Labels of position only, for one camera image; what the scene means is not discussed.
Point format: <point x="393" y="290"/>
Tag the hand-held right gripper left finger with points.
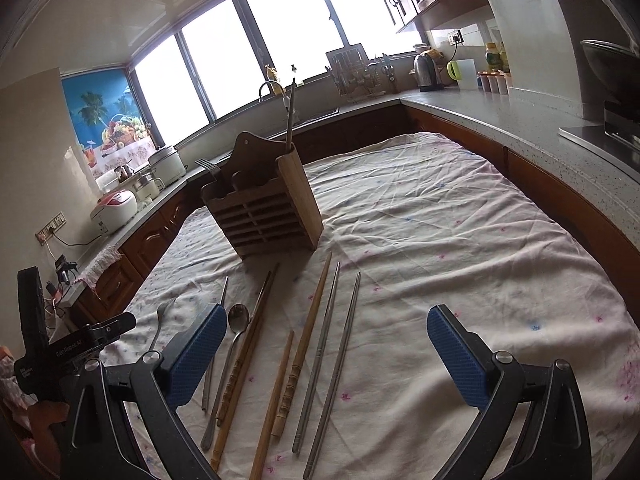
<point x="192" y="355"/>

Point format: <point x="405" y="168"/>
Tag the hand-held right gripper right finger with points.
<point x="460" y="360"/>

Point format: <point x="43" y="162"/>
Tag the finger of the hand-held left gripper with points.
<point x="114" y="327"/>

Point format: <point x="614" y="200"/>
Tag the metal spoon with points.
<point x="239" y="317"/>

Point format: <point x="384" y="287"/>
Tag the carved bamboo chopstick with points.
<point x="312" y="320"/>
<point x="226" y="435"/>

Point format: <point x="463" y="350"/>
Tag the dark brown chopstick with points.
<point x="264" y="300"/>

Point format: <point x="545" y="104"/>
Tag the metal chopstick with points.
<point x="336" y="360"/>
<point x="317" y="360"/>

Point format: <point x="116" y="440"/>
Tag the wooden utensil holder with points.
<point x="265" y="215"/>

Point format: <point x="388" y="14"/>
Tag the lace cloth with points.
<point x="100" y="262"/>

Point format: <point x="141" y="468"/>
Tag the small black device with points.
<point x="65" y="270"/>

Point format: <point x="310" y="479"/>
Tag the plain wooden chopstick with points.
<point x="272" y="405"/>

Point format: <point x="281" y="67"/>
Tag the white and pink rice cooker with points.
<point x="115" y="207"/>

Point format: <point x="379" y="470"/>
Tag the floral white tablecloth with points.
<point x="425" y="240"/>

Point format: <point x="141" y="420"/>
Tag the white kitchen appliance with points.
<point x="145" y="190"/>

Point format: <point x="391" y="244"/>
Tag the fruit and palm poster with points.
<point x="95" y="105"/>

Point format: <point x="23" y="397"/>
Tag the grey kitchen countertop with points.
<point x="500" y="110"/>

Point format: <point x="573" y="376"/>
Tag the long metal utensil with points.
<point x="290" y="120"/>

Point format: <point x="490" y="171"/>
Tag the gas stove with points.
<point x="600" y="135"/>

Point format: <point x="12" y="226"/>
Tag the steel sink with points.
<point x="320" y="112"/>

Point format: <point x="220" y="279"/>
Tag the spice jar rack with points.
<point x="494" y="82"/>

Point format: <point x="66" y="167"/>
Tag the kitchen faucet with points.
<point x="265" y="85"/>

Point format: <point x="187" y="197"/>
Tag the yellow soap bottle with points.
<point x="272" y="80"/>

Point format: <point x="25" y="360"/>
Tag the steel electric kettle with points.
<point x="427" y="72"/>

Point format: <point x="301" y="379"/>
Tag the kitchen window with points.
<point x="225" y="60"/>

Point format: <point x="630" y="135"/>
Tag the small dark-capped bottle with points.
<point x="294" y="71"/>

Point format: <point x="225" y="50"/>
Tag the dish drying rack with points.
<point x="350" y="70"/>

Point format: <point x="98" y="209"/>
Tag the black wok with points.
<point x="610" y="70"/>

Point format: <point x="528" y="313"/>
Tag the wall outlet strip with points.
<point x="50" y="227"/>

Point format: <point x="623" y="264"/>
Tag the wall power outlet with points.
<point x="454" y="37"/>

